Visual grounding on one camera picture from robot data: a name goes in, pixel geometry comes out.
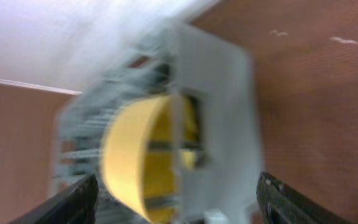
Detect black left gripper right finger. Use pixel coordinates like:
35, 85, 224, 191
256, 172, 351, 224

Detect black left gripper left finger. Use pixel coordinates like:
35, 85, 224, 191
9, 174, 99, 224

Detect yellow bowl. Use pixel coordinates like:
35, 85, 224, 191
99, 94, 201, 224

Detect grey dishwasher rack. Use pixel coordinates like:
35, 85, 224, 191
51, 22, 264, 223

